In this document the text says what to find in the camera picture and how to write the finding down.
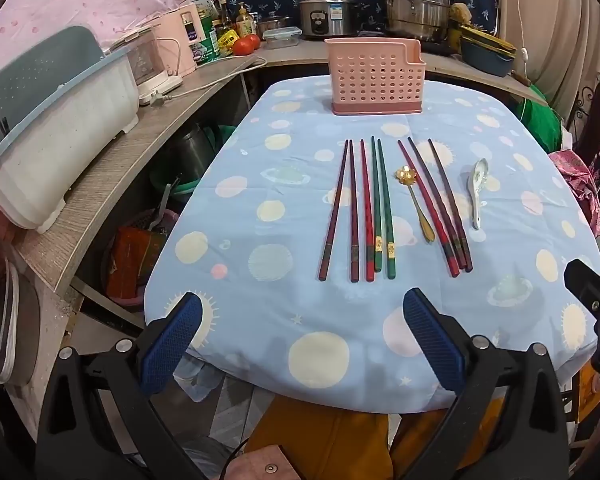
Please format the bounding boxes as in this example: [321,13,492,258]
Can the silver rice cooker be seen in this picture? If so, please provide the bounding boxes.
[298,0,357,42]

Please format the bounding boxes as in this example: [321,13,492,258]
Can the beige curtain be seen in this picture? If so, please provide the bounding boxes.
[496,0,600,111]

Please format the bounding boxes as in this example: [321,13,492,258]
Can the pink dotted cloth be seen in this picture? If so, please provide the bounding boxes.
[0,0,217,83]

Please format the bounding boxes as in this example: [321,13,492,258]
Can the blue planet print tablecloth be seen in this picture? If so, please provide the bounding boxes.
[144,76,600,412]

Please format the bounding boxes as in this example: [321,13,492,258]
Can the white cord switch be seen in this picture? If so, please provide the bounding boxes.
[509,0,532,87]

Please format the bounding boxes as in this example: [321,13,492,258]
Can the maroon chopstick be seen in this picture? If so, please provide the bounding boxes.
[349,140,360,282]
[318,139,350,282]

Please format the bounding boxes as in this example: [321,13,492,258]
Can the green basin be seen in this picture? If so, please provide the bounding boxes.
[149,167,202,197]

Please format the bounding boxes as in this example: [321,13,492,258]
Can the pink floral cloth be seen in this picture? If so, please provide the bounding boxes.
[549,131,600,237]

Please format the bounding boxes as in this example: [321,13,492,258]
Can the red tomatoes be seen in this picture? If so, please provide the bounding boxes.
[232,34,261,56]

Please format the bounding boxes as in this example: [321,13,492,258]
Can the person's orange pants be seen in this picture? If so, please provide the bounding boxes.
[244,394,507,480]

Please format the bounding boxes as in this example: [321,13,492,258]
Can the brown pouch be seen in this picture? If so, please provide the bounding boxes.
[224,442,307,480]

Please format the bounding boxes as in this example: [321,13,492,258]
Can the stack of pot lids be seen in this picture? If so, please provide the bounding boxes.
[0,254,42,387]

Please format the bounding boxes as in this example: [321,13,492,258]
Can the green bag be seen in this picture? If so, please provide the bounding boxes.
[519,84,564,152]

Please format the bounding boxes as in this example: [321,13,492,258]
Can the wooden counter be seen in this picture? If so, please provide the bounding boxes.
[11,39,552,295]

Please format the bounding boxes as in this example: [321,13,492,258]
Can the red chopstick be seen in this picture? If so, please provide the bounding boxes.
[397,140,460,277]
[360,139,376,282]

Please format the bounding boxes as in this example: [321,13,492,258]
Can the white ceramic spoon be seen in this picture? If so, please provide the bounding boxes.
[467,158,491,231]

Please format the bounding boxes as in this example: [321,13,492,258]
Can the pink perforated utensil basket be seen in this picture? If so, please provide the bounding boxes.
[324,37,427,116]

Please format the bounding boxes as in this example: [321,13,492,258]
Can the dark metal chair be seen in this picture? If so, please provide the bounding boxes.
[574,81,600,163]

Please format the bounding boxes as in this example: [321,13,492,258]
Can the white power plug cable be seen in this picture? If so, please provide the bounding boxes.
[151,55,267,107]

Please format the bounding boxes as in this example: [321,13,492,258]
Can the blue and yellow dish stack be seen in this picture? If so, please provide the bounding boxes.
[459,24,517,79]

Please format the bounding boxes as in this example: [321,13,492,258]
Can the orange packet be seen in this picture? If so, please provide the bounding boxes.
[106,226,169,302]

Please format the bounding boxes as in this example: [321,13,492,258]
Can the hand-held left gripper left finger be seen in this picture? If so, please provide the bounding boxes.
[35,292,206,480]

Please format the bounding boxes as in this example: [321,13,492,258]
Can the green tin can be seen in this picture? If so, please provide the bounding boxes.
[194,19,221,64]

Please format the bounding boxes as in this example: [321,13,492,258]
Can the gold flower spoon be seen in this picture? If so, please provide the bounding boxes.
[394,164,436,244]

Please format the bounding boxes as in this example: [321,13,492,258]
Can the white clear-top appliance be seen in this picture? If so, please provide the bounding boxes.
[104,22,184,107]

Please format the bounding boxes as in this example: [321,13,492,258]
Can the steel steamer pot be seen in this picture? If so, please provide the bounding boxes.
[379,0,452,44]

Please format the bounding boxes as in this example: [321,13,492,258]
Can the small lidded steel pot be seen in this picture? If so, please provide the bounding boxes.
[256,12,294,37]

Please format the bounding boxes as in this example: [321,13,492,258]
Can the clear glass food container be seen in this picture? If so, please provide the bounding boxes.
[262,26,301,50]

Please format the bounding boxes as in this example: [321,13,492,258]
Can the yellow sauce bottle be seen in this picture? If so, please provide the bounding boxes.
[235,2,255,37]

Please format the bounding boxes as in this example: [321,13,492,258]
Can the pink kitchen appliance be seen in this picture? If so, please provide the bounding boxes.
[152,2,202,77]

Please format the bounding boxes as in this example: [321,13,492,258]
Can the green chopstick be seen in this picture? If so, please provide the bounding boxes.
[370,136,383,273]
[377,138,397,280]

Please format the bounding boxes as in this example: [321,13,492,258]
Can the steel pot under counter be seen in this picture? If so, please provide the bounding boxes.
[172,121,222,187]

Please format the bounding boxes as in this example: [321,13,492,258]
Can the dark brown chopstick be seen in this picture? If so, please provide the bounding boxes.
[408,136,468,269]
[427,138,474,273]

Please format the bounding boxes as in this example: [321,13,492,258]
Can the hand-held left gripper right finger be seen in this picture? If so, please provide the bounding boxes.
[400,287,581,480]

